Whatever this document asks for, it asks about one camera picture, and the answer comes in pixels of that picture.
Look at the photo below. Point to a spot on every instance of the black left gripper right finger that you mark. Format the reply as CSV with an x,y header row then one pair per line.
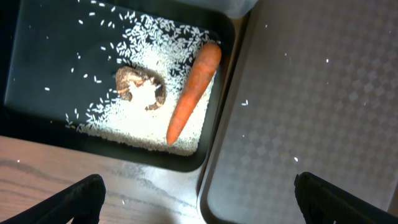
x,y
322,202

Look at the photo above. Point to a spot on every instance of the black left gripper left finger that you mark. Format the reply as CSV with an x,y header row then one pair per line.
x,y
79,203

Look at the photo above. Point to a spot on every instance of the brown shiitake mushroom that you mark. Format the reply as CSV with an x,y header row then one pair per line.
x,y
140,86

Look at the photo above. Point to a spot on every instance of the orange carrot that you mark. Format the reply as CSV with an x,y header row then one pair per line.
x,y
201,74

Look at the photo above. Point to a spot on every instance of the black waste tray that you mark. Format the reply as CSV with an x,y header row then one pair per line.
x,y
53,66

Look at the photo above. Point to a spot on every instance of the dark brown serving tray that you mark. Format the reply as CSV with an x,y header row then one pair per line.
x,y
315,89

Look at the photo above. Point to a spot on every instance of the white rice pile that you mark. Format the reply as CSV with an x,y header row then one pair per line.
x,y
168,49

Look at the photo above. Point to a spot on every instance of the clear plastic bin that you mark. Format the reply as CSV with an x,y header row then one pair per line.
x,y
234,9

